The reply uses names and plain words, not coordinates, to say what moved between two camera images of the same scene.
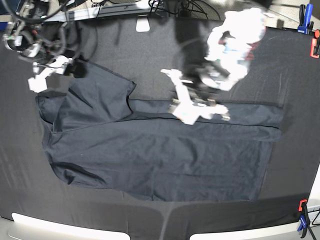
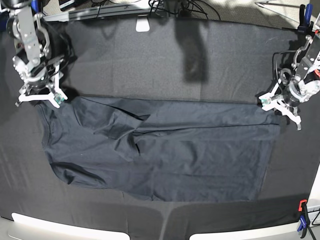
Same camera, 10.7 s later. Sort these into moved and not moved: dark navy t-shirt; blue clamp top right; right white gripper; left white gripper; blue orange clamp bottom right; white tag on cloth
Moved: dark navy t-shirt; right white gripper; left white gripper
Not moved: blue clamp top right; blue orange clamp bottom right; white tag on cloth
